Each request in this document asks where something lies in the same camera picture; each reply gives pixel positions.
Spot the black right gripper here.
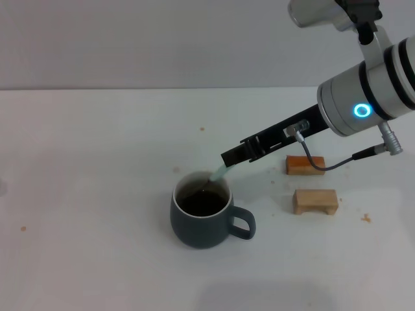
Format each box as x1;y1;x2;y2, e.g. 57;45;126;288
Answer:
221;104;331;168

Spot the blue handled metal spoon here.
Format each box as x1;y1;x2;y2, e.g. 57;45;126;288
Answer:
201;163;235;190

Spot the grey ceramic cup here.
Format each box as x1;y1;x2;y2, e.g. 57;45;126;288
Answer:
169;171;257;249

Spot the orange stained wooden block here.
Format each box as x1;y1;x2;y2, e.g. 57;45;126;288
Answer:
285;155;326;176

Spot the dark coffee liquid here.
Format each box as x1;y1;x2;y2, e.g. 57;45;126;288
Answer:
178;189;228;217

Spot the pale notched wooden block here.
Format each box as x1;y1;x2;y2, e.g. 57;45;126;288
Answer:
292;189;340;215

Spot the grey cable with metal connectors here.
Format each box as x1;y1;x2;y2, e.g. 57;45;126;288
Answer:
284;119;405;171

